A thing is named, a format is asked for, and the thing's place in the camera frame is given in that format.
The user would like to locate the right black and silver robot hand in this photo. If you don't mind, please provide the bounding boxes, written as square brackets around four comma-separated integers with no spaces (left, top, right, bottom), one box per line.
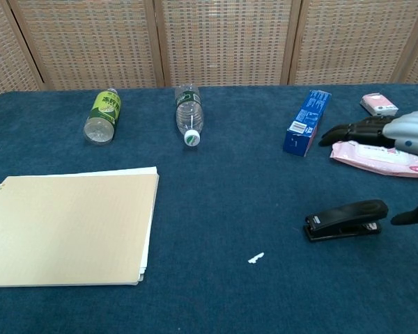
[318,110,418,226]

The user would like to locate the black stapler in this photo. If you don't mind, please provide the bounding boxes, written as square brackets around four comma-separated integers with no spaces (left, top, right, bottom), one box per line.
[302,199,389,244]

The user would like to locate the beige spiral notebook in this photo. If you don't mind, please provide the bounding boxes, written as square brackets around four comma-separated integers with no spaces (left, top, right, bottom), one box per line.
[0,166,160,288]

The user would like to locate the small pink tissue pack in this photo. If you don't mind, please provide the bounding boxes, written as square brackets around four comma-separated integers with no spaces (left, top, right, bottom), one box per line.
[359,93,399,118]

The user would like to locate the pink wet wipes pack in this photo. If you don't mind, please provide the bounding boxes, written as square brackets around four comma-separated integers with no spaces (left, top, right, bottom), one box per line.
[330,140,418,179]

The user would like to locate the blue toothpaste box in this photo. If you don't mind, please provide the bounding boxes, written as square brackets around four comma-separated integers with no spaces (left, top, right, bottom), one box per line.
[282,90,333,158]

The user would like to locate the blue felt table cloth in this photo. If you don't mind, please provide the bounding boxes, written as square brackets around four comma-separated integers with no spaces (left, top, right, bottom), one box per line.
[0,82,418,334]

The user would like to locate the woven wooden folding screen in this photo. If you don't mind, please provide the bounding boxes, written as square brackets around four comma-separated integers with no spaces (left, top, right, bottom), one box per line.
[0,0,418,102]

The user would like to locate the clear plastic water bottle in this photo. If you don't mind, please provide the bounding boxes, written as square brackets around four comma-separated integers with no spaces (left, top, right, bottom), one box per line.
[174,83,206,148]

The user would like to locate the green label drink bottle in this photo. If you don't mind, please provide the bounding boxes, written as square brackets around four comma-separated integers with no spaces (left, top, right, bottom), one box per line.
[83,88,122,145]

